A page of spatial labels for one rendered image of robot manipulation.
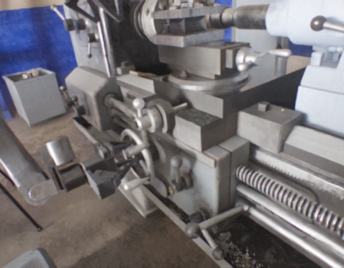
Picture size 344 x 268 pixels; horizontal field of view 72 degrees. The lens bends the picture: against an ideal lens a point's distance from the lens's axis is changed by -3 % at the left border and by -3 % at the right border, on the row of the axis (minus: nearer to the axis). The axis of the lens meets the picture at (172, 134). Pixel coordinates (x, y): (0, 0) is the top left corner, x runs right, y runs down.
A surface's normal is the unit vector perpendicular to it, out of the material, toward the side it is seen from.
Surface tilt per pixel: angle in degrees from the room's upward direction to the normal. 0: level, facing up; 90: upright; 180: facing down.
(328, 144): 36
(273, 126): 90
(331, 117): 90
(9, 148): 61
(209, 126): 90
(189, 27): 90
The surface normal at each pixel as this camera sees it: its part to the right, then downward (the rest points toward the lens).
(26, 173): 0.40, -0.11
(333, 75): -0.74, -0.11
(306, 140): -0.54, -0.51
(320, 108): -0.80, 0.34
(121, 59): 0.60, 0.33
